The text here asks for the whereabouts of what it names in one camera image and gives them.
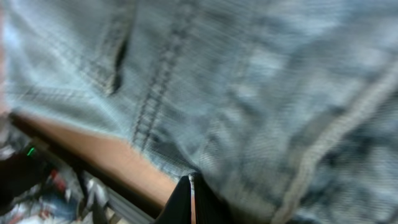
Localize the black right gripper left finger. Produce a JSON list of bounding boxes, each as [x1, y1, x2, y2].
[[154, 175, 192, 224]]

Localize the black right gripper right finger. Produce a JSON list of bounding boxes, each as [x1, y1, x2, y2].
[[193, 173, 233, 224]]

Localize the light blue denim shorts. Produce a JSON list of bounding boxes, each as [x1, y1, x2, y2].
[[1, 0, 397, 223]]

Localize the black base rail with clips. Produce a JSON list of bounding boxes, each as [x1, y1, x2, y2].
[[10, 114, 162, 224]]

